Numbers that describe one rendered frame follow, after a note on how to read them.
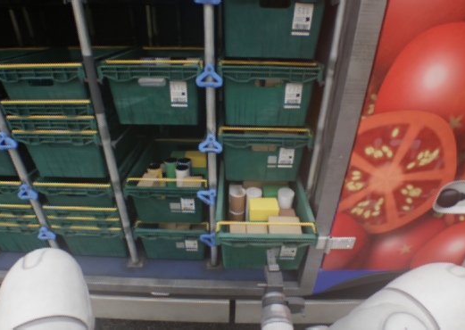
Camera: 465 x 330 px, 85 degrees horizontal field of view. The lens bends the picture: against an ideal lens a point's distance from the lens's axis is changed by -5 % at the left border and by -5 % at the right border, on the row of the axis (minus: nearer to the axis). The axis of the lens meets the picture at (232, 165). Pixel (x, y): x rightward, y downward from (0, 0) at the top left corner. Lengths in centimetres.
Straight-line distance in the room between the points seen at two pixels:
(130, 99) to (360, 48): 85
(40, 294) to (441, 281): 65
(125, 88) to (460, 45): 116
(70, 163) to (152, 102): 51
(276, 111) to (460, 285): 82
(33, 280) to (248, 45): 92
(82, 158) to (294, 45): 102
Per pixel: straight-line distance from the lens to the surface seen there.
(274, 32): 106
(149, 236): 154
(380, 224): 135
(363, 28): 96
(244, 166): 122
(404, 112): 110
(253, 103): 111
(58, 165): 147
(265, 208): 121
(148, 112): 117
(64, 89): 127
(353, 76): 98
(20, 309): 53
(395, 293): 55
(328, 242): 130
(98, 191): 143
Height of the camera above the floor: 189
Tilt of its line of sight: 30 degrees down
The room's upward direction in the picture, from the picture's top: 1 degrees clockwise
